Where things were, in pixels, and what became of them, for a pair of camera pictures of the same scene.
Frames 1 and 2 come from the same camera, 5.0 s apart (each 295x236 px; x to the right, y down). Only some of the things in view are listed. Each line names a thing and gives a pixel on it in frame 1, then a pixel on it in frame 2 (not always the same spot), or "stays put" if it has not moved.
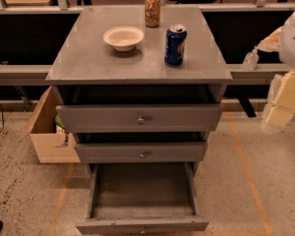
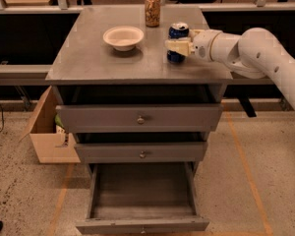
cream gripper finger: x=279 y=116 to x=183 y=47
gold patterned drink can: x=152 y=9 stays put
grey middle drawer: x=141 y=152 stays put
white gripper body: x=293 y=43 to x=203 y=45
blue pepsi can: x=176 y=37 stays put
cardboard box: x=51 y=145 stays put
